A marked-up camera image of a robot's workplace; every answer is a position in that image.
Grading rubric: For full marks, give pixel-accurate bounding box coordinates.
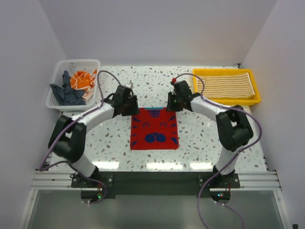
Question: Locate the red patterned towel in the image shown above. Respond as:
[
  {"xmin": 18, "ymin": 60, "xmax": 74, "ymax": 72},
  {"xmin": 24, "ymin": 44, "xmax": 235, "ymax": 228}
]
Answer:
[{"xmin": 130, "ymin": 107, "xmax": 179, "ymax": 150}]

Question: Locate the yellow striped Doraemon towel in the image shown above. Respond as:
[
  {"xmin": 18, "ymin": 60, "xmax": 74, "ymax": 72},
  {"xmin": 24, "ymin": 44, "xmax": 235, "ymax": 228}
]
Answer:
[{"xmin": 200, "ymin": 73, "xmax": 255, "ymax": 99}]

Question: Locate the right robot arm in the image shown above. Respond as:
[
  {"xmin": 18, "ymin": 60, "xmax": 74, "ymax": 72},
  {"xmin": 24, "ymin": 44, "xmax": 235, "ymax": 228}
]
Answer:
[{"xmin": 166, "ymin": 78, "xmax": 254, "ymax": 187}]

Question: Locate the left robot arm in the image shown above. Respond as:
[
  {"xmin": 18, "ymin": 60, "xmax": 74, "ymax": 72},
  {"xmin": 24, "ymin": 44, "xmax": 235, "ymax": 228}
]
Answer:
[{"xmin": 48, "ymin": 85, "xmax": 139, "ymax": 187}]

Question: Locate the orange white patterned cloth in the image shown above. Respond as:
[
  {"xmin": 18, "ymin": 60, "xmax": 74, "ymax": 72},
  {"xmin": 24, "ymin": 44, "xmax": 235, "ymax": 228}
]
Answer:
[{"xmin": 70, "ymin": 69, "xmax": 97, "ymax": 102}]

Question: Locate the dark grey towel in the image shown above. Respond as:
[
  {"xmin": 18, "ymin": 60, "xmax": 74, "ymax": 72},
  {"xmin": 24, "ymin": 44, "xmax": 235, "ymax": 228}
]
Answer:
[{"xmin": 50, "ymin": 71, "xmax": 86, "ymax": 106}]

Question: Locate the white plastic laundry basket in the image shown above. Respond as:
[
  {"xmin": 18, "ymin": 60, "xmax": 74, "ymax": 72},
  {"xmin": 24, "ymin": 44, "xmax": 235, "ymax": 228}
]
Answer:
[{"xmin": 46, "ymin": 59, "xmax": 100, "ymax": 112}]

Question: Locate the yellow plastic tray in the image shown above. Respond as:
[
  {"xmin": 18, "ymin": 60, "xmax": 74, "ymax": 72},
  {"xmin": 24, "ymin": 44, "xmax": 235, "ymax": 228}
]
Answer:
[{"xmin": 193, "ymin": 68, "xmax": 261, "ymax": 106}]

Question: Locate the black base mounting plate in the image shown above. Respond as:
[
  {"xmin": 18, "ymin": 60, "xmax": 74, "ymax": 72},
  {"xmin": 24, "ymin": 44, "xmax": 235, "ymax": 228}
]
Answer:
[{"xmin": 70, "ymin": 172, "xmax": 241, "ymax": 201}]

